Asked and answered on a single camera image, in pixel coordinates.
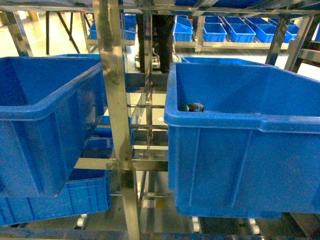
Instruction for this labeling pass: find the blue bin left shelf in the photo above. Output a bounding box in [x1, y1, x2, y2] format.
[0, 56, 107, 198]

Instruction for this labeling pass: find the large blue shelf bin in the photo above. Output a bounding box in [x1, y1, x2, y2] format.
[164, 63, 320, 218]

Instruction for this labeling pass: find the blue bin shelf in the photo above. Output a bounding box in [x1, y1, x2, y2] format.
[0, 56, 107, 198]
[0, 169, 112, 226]

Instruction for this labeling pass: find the stainless steel shelf upright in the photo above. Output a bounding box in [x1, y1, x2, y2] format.
[92, 0, 141, 240]

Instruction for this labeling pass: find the green push button in bin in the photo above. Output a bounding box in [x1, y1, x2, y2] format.
[179, 102, 204, 113]

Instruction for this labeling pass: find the blue bin lower shelf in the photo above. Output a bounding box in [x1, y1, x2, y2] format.
[0, 169, 112, 226]

